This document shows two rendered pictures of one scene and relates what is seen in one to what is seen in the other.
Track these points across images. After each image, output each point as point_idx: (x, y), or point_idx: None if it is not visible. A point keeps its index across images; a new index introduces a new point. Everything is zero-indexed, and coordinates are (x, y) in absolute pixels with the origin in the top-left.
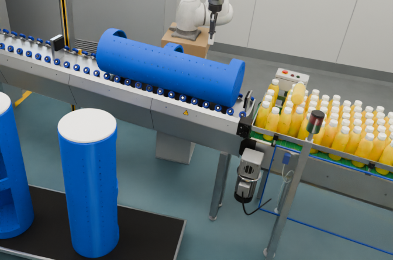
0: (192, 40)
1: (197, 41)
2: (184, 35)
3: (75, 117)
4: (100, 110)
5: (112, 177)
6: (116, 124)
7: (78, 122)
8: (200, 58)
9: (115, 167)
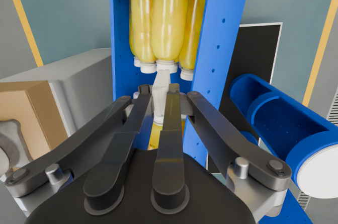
0: (18, 127)
1: (10, 114)
2: (16, 147)
3: (321, 189)
4: (302, 172)
5: (302, 105)
6: (336, 145)
7: (334, 182)
8: (194, 86)
9: (302, 109)
